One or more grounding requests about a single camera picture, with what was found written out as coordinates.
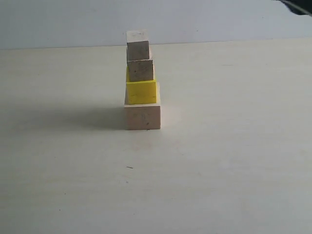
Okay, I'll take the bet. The large light wooden cube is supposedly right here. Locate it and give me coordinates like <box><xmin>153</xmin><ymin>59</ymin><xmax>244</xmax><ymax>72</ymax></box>
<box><xmin>124</xmin><ymin>82</ymin><xmax>161</xmax><ymax>130</ymax></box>

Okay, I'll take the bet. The yellow cube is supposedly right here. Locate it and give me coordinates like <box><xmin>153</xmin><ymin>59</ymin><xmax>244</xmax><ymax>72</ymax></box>
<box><xmin>126</xmin><ymin>68</ymin><xmax>157</xmax><ymax>105</ymax></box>

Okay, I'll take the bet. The medium striped wooden cube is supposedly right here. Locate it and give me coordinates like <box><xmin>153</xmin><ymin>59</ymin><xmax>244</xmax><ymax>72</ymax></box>
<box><xmin>127</xmin><ymin>48</ymin><xmax>155</xmax><ymax>82</ymax></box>

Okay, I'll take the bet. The small light wooden cube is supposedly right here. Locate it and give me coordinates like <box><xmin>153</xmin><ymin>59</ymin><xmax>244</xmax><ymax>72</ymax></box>
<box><xmin>126</xmin><ymin>29</ymin><xmax>150</xmax><ymax>60</ymax></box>

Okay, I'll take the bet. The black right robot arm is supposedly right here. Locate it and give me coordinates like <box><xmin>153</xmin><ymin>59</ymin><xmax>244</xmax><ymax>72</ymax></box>
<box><xmin>281</xmin><ymin>0</ymin><xmax>312</xmax><ymax>16</ymax></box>

